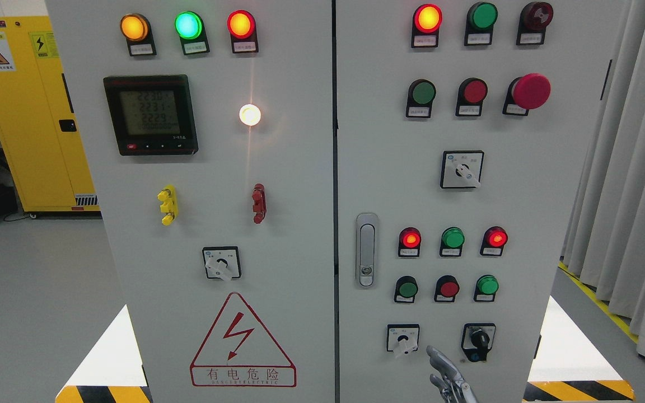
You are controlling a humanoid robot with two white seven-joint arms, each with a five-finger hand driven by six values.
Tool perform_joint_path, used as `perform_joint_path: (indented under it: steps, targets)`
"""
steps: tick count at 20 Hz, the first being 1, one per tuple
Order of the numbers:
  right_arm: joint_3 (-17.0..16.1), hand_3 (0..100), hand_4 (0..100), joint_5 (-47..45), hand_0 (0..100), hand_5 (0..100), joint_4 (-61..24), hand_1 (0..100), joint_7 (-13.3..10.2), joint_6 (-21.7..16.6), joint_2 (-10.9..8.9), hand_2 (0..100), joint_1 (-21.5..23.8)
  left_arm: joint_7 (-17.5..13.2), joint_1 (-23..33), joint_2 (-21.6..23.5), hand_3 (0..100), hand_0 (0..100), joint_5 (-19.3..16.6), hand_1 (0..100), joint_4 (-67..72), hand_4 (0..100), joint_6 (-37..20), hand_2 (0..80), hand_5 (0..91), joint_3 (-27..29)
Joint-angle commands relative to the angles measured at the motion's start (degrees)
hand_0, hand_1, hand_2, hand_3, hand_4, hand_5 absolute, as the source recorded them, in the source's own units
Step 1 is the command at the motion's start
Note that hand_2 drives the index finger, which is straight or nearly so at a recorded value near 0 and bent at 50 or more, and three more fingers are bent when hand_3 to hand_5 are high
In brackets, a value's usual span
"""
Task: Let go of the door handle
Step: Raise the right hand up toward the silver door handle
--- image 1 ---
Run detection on red push button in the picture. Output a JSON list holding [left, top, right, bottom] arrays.
[[455, 77, 488, 117], [433, 275, 460, 303]]

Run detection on red lit indicator top right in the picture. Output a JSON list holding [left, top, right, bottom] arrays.
[[410, 3, 443, 49]]

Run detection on amber indicator light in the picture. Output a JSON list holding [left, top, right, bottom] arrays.
[[120, 13, 157, 57]]

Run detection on red electric warning sign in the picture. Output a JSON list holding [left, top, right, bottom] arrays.
[[190, 292, 297, 387]]

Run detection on green indicator middle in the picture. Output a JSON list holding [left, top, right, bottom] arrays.
[[438, 227, 465, 257]]

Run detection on left door selector switch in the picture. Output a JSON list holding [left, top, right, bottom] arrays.
[[202, 246, 241, 282]]

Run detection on red terminal post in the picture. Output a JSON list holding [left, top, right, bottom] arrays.
[[251, 183, 267, 224]]

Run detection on yellow terminal post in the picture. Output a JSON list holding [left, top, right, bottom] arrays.
[[157, 184, 179, 226]]

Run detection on grey electrical cabinet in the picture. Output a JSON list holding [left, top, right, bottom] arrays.
[[46, 1, 630, 402]]

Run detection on silver door handle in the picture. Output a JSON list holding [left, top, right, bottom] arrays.
[[356, 213, 379, 288]]

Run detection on dark red buzzer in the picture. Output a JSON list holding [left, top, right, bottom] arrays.
[[516, 2, 554, 46]]

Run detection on yellow safety cabinet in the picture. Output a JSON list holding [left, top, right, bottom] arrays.
[[0, 16, 100, 213]]

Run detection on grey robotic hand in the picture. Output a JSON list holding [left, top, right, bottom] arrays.
[[427, 346, 477, 402]]

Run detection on green push button upper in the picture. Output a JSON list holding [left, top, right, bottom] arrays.
[[405, 79, 437, 118]]

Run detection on green push button lower right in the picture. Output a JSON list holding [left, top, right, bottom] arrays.
[[474, 274, 499, 303]]

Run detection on red push button upper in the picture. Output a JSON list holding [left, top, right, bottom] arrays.
[[455, 77, 488, 117]]

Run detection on red lit indicator middle left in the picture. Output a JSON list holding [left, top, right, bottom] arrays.
[[398, 227, 422, 258]]

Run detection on white lit indicator light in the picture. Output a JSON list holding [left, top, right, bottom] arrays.
[[239, 103, 262, 127]]

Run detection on green lit indicator light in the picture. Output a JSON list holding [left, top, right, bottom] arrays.
[[174, 11, 210, 55]]

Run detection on black key selector switch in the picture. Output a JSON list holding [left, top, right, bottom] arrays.
[[460, 323, 496, 363]]

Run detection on upper right selector switch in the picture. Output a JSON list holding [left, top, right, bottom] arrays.
[[440, 150, 484, 189]]

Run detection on red emergency stop button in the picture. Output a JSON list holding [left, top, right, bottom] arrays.
[[502, 72, 552, 116]]

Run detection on digital power meter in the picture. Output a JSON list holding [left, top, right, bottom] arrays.
[[103, 74, 199, 156]]

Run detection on grey curtain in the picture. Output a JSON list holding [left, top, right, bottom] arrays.
[[563, 1, 645, 358]]

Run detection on red lit indicator middle right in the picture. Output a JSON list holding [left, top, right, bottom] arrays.
[[480, 226, 509, 257]]

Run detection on green indicator top right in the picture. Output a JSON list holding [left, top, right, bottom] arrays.
[[464, 2, 498, 46]]

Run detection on red lit indicator light left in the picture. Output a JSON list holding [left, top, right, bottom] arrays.
[[227, 10, 259, 54]]

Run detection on lower white selector switch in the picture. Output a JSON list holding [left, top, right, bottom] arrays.
[[386, 324, 420, 359]]

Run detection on red push button lower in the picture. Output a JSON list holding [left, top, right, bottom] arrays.
[[433, 275, 460, 303]]

